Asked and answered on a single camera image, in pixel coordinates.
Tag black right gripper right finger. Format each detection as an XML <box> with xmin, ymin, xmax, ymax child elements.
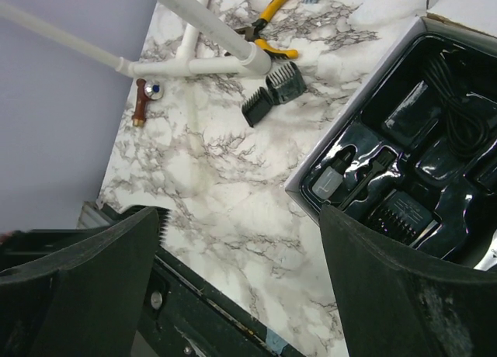
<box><xmin>318</xmin><ymin>205</ymin><xmax>496</xmax><ymax>356</ymax></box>

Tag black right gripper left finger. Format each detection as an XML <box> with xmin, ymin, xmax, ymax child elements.
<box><xmin>1</xmin><ymin>207</ymin><xmax>159</xmax><ymax>356</ymax></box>

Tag white hair clipper kit box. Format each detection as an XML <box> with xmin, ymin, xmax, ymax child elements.
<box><xmin>285</xmin><ymin>0</ymin><xmax>496</xmax><ymax>268</ymax></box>

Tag black clipper guard comb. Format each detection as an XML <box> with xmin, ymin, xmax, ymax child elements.
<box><xmin>242</xmin><ymin>87</ymin><xmax>274</xmax><ymax>128</ymax></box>

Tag clear black clipper guard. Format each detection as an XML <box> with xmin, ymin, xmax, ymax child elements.
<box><xmin>266</xmin><ymin>62</ymin><xmax>307</xmax><ymax>106</ymax></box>

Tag silver hair clipper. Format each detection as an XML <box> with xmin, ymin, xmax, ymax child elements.
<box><xmin>473</xmin><ymin>231</ymin><xmax>497</xmax><ymax>272</ymax></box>

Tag black guard comb in tray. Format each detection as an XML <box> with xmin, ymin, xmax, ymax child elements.
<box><xmin>364</xmin><ymin>189</ymin><xmax>440</xmax><ymax>248</ymax></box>

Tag small oil bottle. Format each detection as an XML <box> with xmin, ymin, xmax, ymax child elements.
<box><xmin>311</xmin><ymin>146</ymin><xmax>356</xmax><ymax>200</ymax></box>

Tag black cleaning brush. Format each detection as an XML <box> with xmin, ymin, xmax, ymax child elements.
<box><xmin>338</xmin><ymin>147</ymin><xmax>397</xmax><ymax>211</ymax></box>

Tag brown garden faucet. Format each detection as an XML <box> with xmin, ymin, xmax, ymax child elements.
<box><xmin>132</xmin><ymin>78</ymin><xmax>164</xmax><ymax>127</ymax></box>

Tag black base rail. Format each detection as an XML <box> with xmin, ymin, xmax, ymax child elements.
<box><xmin>77</xmin><ymin>199</ymin><xmax>288</xmax><ymax>357</ymax></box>

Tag black power cord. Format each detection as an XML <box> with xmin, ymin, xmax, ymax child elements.
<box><xmin>421</xmin><ymin>50</ymin><xmax>497</xmax><ymax>160</ymax></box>

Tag yellow handled pliers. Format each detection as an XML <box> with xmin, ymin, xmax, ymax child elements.
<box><xmin>224</xmin><ymin>0</ymin><xmax>308</xmax><ymax>61</ymax></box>

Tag white PVC pipe frame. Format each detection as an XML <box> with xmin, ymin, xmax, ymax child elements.
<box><xmin>1</xmin><ymin>0</ymin><xmax>272</xmax><ymax>78</ymax></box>

